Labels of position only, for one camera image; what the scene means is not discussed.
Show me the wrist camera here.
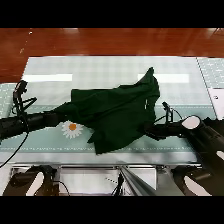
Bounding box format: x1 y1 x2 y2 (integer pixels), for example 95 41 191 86
12 79 38 116
161 101 176 124

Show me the dark green T-shirt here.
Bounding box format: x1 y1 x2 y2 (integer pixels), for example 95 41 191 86
54 66 161 156

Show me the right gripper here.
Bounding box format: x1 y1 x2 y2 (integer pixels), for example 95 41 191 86
143 120 184 141

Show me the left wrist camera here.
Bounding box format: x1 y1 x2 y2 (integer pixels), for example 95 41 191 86
12 79 38 116

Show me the silver frame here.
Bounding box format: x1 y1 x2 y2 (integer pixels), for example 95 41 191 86
9 162 205 197

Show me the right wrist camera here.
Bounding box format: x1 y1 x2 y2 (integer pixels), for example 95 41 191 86
161 101 176 124

